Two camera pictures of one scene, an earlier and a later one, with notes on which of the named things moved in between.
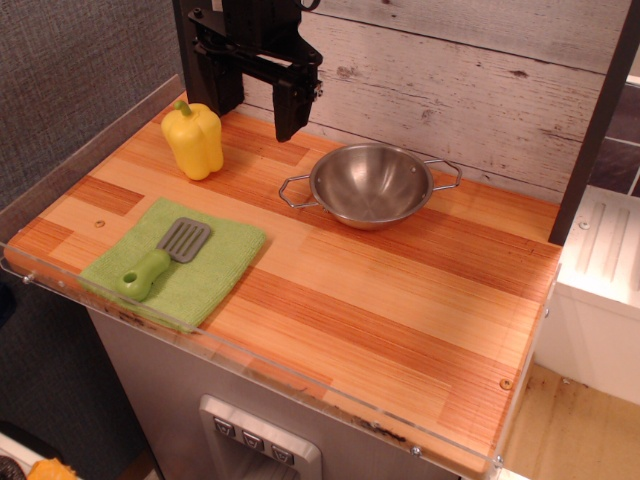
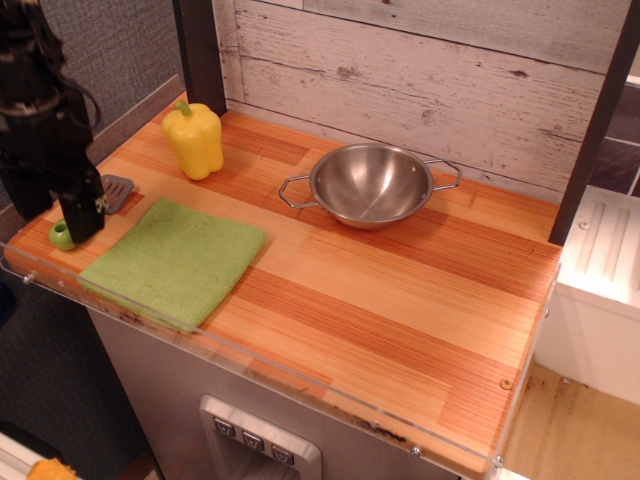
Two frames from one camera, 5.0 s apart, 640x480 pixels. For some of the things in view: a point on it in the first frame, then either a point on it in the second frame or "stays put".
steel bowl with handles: (369, 185) stays put
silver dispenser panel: (242, 446) stays put
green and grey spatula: (182, 242) → (115, 188)
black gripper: (258, 38) → (45, 154)
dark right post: (585, 167) stays put
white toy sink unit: (591, 332) stays put
